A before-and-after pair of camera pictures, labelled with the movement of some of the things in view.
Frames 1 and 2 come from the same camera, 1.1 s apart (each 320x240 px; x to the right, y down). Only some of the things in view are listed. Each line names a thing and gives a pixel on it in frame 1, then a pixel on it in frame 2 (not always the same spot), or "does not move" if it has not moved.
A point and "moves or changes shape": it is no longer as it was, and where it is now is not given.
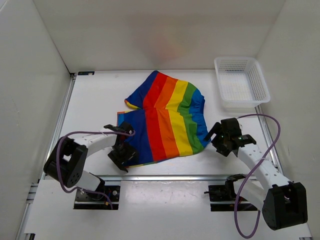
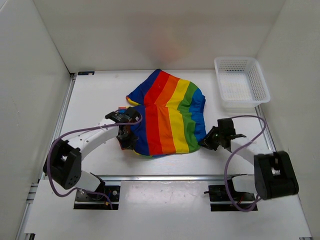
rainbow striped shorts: (169, 122) moves or changes shape
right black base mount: (226, 193) does not move
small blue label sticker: (86, 73) does not move
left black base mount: (105, 197) does not move
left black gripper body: (124, 143) → (129, 133)
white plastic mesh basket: (242, 85) does not move
